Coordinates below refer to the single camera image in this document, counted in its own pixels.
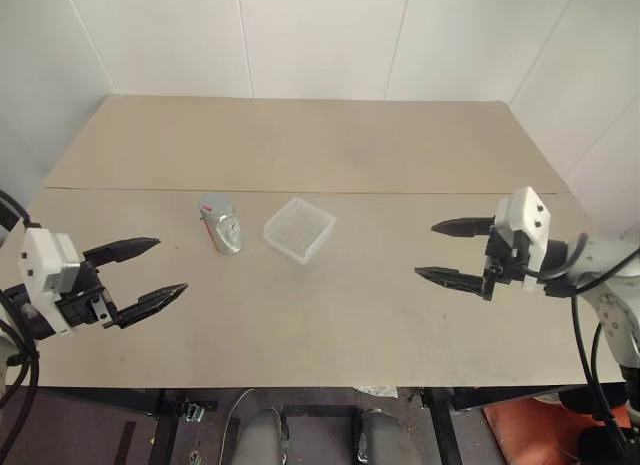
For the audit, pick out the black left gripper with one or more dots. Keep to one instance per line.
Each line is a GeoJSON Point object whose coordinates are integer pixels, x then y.
{"type": "Point", "coordinates": [85, 305]}

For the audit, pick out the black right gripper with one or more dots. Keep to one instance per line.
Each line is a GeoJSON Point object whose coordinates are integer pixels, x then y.
{"type": "Point", "coordinates": [505, 260]}

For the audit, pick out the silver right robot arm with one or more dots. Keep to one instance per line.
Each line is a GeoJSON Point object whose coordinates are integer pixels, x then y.
{"type": "Point", "coordinates": [605, 257]}

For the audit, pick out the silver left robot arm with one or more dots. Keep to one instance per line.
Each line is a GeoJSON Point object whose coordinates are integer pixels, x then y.
{"type": "Point", "coordinates": [25, 315]}

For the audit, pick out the translucent square plastic container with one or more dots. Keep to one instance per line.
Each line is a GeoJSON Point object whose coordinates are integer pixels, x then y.
{"type": "Point", "coordinates": [299, 229]}

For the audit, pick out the small metal connector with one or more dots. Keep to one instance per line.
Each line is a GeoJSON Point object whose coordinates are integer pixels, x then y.
{"type": "Point", "coordinates": [194, 411]}

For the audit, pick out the crumpled foil scrap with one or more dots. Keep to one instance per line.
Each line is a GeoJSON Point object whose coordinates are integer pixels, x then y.
{"type": "Point", "coordinates": [377, 390]}

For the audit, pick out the orange floor object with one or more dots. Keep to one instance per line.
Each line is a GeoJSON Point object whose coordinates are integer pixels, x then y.
{"type": "Point", "coordinates": [530, 430]}

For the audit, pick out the grey rounded shape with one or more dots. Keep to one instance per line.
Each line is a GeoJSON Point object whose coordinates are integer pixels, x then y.
{"type": "Point", "coordinates": [375, 437]}

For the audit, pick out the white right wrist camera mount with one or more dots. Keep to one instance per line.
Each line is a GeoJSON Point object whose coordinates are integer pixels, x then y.
{"type": "Point", "coordinates": [530, 215]}

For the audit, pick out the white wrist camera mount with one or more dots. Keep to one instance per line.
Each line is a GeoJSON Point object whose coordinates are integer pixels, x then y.
{"type": "Point", "coordinates": [42, 265]}
{"type": "Point", "coordinates": [530, 215]}

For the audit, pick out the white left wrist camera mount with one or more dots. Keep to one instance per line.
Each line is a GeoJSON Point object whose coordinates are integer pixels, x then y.
{"type": "Point", "coordinates": [42, 265]}

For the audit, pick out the black table frame leg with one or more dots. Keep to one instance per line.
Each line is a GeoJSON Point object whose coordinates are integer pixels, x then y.
{"type": "Point", "coordinates": [445, 425]}
{"type": "Point", "coordinates": [162, 425]}

